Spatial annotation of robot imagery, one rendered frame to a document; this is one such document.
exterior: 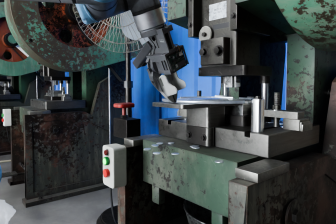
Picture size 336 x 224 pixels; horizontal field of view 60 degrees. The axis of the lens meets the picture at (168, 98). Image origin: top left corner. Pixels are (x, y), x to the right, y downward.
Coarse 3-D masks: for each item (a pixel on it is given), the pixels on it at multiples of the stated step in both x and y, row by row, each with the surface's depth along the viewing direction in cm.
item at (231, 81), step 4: (224, 76) 100; (228, 76) 97; (232, 76) 97; (236, 76) 96; (224, 80) 100; (228, 80) 98; (232, 80) 97; (236, 80) 96; (224, 84) 100; (228, 84) 98; (232, 84) 97; (236, 84) 96
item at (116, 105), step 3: (123, 102) 112; (126, 102) 112; (129, 102) 112; (114, 105) 108; (117, 105) 107; (120, 105) 106; (123, 105) 106; (126, 105) 107; (129, 105) 108; (132, 105) 109; (123, 108) 109; (123, 111) 109; (123, 114) 109
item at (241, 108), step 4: (240, 104) 91; (244, 104) 91; (248, 104) 93; (228, 108) 95; (232, 108) 94; (236, 108) 92; (240, 108) 91; (244, 108) 91; (248, 108) 93; (224, 112) 96; (228, 112) 95; (232, 112) 94; (236, 112) 93; (240, 112) 91; (244, 112) 91; (248, 112) 93
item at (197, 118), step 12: (180, 108) 76; (192, 108) 89; (204, 108) 85; (216, 108) 86; (192, 120) 89; (204, 120) 86; (216, 120) 87; (192, 132) 90; (204, 132) 86; (204, 144) 86
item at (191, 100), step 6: (186, 96) 104; (192, 96) 105; (198, 96) 106; (204, 96) 106; (210, 96) 105; (216, 96) 105; (222, 96) 104; (180, 102) 80; (186, 102) 79; (192, 102) 78; (198, 102) 78; (204, 102) 77; (210, 102) 77; (216, 102) 77; (222, 102) 77; (228, 102) 77; (234, 102) 78; (240, 102) 79; (246, 102) 81
